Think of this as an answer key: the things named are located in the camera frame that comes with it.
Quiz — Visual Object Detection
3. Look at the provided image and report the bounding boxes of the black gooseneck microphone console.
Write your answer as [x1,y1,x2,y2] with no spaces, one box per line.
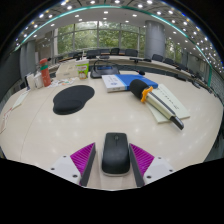
[89,59,146,79]

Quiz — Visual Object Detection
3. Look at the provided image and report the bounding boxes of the row of dark office chairs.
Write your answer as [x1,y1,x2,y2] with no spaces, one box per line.
[54,47,214,89]

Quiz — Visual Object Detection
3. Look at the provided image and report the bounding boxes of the colourful sticker sheet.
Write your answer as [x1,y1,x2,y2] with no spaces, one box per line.
[49,77,79,88]

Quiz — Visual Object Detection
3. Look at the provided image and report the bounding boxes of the blue and white book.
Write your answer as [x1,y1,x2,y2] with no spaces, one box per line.
[101,73,159,93]

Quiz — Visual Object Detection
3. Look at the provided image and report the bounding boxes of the pale green booklet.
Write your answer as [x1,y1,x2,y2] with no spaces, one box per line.
[146,83,191,124]

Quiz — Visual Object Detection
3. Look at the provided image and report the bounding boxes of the paper cup with green print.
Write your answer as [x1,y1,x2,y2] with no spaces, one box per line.
[75,58,90,80]

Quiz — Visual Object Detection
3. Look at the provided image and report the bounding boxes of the white cardboard box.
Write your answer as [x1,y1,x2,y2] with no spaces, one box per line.
[55,63,80,81]

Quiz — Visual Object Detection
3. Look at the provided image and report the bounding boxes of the ceiling lights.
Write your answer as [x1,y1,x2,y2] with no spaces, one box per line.
[14,0,224,73]

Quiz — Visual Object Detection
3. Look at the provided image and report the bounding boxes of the black mouse pad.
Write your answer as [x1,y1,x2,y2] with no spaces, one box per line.
[52,84,96,116]

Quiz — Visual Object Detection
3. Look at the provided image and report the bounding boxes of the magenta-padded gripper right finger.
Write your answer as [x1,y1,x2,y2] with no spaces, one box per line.
[129,143,176,188]

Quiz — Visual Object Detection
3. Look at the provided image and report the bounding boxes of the white cup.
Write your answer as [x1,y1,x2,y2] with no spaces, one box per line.
[33,71,44,89]
[25,73,37,90]

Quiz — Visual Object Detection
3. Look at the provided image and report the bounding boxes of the black computer mouse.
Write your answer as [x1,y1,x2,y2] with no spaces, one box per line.
[101,132,131,177]

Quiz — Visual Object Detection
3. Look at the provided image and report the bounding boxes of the black desk microphone unit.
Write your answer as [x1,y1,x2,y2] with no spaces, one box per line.
[129,57,153,63]

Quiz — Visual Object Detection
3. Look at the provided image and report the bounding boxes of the microphone with orange ring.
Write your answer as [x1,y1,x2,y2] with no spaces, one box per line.
[129,78,185,131]

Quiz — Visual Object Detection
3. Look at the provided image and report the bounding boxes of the red and white leaflet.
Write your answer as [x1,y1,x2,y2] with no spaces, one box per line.
[0,107,14,134]

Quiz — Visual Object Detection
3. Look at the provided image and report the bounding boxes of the red bottle with green band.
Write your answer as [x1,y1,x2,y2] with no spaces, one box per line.
[38,57,52,88]

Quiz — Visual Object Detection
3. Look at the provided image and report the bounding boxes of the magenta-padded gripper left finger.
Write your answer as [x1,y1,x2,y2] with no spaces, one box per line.
[49,142,97,188]

